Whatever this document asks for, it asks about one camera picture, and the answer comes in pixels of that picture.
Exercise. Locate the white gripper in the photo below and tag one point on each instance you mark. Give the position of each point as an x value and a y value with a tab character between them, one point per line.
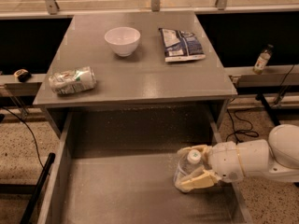
224	161

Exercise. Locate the clear plastic water bottle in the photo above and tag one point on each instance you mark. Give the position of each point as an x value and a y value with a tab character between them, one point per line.
190	165

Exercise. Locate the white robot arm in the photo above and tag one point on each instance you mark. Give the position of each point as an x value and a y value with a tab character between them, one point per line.
276	158

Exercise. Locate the grey open drawer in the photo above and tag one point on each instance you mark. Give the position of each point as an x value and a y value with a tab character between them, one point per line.
117	167

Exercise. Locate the small juice bottle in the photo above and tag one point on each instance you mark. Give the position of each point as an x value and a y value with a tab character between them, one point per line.
263	59

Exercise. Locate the blue chip bag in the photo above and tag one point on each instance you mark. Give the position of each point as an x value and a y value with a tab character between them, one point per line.
180	46

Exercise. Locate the white ceramic bowl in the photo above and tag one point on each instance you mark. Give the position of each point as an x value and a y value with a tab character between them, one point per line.
123	40

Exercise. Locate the crushed green white can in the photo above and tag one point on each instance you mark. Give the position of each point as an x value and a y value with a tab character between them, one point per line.
72	81

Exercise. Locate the black metal stand leg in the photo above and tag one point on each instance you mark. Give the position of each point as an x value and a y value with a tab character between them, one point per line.
37	190

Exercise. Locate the black yellow tape measure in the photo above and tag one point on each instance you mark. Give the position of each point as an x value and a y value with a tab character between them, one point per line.
22	75

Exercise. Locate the black power cable adapter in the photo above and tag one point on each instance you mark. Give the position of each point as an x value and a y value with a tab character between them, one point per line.
241	128

